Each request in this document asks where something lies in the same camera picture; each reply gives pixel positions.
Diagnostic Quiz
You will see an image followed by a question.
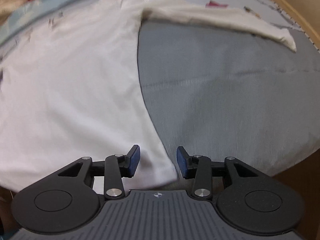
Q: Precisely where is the white small shirt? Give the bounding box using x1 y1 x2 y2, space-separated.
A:
1 0 296 192

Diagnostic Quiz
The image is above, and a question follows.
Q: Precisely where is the grey printed bed sheet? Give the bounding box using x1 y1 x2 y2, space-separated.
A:
137 0 319 175

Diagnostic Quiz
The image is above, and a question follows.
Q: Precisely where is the light blue folded blanket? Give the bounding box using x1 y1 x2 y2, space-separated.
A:
0 0 258 46

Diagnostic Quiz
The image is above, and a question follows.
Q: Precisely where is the wooden bed frame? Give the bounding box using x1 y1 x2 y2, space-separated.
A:
253 0 320 51

